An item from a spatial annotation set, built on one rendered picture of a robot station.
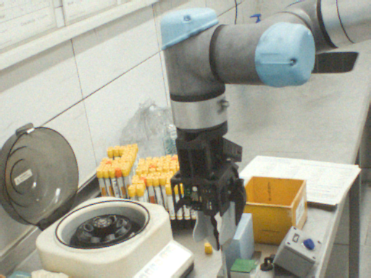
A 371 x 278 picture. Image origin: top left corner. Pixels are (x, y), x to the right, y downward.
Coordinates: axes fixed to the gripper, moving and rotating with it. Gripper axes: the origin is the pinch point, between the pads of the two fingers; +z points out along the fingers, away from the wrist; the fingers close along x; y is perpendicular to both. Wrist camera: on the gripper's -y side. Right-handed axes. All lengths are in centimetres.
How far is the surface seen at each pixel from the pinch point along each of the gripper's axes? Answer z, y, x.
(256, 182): 12.1, -44.3, -8.1
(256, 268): 14.8, -14.1, 0.4
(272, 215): 13.1, -31.3, -0.9
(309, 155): 21, -80, -3
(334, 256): 108, -159, -10
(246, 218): 10.7, -24.9, -4.6
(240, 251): 13.7, -17.6, -3.6
